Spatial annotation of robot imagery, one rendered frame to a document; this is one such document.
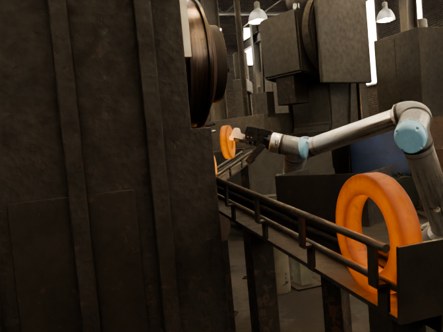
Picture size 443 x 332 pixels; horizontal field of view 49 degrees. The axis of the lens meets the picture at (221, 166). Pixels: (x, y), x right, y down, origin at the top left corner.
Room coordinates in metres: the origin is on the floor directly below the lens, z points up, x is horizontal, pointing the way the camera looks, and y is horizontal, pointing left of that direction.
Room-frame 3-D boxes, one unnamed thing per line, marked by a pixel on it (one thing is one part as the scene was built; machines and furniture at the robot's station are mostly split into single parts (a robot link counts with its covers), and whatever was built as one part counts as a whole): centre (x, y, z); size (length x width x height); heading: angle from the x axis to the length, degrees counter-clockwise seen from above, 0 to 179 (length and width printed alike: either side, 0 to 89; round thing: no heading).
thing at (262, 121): (6.23, -0.40, 0.55); 1.10 x 0.53 x 1.10; 38
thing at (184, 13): (1.41, 0.10, 1.15); 0.26 x 0.02 x 0.18; 18
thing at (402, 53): (6.43, -2.64, 1.00); 0.80 x 0.63 x 2.00; 23
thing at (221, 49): (1.80, 0.01, 1.11); 0.28 x 0.06 x 0.28; 18
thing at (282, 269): (2.55, -0.25, 0.26); 0.12 x 0.12 x 0.52
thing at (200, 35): (1.77, 0.10, 1.11); 0.47 x 0.06 x 0.47; 18
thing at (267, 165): (4.49, -0.38, 0.39); 1.03 x 0.83 x 0.77; 123
